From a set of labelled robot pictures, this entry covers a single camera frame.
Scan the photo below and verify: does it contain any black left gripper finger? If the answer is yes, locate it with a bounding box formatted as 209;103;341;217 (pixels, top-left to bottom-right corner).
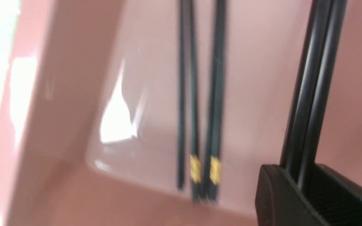
255;164;362;226

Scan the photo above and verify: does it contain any black chopstick gold band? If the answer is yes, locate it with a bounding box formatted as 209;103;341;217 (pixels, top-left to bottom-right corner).
187;0;201;202
202;0;228;202

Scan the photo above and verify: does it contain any plain black chopstick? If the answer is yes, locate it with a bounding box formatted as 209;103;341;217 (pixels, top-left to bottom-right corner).
177;0;186;191

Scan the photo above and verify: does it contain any pink plastic bin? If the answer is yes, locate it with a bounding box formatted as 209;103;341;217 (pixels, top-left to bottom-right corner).
0;0;362;226

